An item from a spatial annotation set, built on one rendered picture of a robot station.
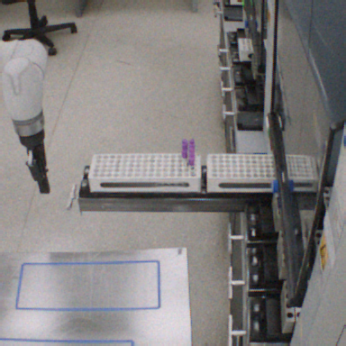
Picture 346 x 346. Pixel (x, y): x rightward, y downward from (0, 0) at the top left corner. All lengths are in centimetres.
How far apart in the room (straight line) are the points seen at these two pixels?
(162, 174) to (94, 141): 157
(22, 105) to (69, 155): 160
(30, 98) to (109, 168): 32
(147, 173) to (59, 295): 42
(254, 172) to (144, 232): 110
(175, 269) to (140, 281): 9
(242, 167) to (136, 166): 29
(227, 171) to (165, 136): 152
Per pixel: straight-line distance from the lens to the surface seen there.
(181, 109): 319
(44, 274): 135
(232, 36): 225
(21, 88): 136
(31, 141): 146
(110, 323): 124
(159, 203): 150
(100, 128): 311
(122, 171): 151
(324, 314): 91
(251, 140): 180
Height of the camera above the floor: 185
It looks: 44 degrees down
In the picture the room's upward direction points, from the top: 5 degrees counter-clockwise
